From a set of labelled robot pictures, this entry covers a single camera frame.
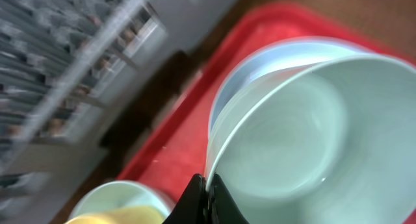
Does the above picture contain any mint green bowl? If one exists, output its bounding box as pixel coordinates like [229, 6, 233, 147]
[205, 55, 415, 223]

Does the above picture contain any pale blue small bowl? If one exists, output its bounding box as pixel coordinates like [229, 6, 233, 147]
[68, 180, 176, 219]

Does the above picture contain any yellow plastic cup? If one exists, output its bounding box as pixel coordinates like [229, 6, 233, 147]
[65, 206, 165, 224]

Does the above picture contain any large pale blue plate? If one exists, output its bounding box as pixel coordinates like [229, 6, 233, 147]
[207, 35, 371, 134]

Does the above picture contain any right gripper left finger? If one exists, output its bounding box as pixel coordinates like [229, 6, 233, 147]
[162, 174, 207, 224]

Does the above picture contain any grey plastic dishwasher rack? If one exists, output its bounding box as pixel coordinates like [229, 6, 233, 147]
[1, 0, 237, 223]

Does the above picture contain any red plastic serving tray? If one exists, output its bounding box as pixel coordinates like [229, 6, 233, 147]
[120, 3, 415, 199]

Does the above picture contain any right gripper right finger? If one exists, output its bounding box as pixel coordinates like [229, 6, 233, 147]
[207, 174, 248, 224]

